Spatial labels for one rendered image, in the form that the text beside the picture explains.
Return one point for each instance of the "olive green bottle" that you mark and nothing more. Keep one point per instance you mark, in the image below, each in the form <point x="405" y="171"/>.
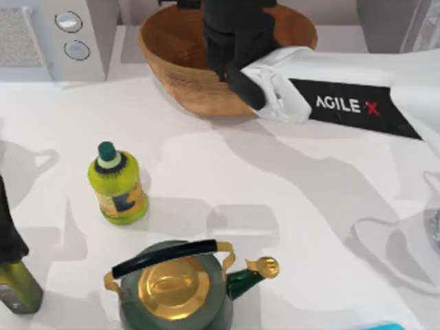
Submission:
<point x="20" y="288"/>

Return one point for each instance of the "pale microwave oven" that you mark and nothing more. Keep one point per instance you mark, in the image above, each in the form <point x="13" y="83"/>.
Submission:
<point x="93" y="65"/>

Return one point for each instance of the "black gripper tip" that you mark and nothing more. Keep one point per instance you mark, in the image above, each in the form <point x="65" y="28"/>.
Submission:
<point x="10" y="227"/>

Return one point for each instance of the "clear glass vessel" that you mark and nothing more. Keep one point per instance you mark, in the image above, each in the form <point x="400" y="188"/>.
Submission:
<point x="434" y="227"/>

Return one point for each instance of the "green and gold kettle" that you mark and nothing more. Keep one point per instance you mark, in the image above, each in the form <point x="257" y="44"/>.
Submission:
<point x="172" y="295"/>

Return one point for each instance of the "grey cabinet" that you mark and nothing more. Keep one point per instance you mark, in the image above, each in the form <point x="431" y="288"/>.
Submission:
<point x="381" y="24"/>

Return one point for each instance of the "small microwave knob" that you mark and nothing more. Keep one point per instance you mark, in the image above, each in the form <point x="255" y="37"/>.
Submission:
<point x="77" y="50"/>

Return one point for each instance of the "light blue flat object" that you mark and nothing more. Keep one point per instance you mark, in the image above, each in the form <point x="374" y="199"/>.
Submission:
<point x="379" y="326"/>

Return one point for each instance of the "large microwave knob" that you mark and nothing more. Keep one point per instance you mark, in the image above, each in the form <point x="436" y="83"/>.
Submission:
<point x="68" y="21"/>

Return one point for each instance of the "wooden bowl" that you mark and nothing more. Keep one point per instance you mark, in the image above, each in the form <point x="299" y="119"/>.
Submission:
<point x="178" y="75"/>

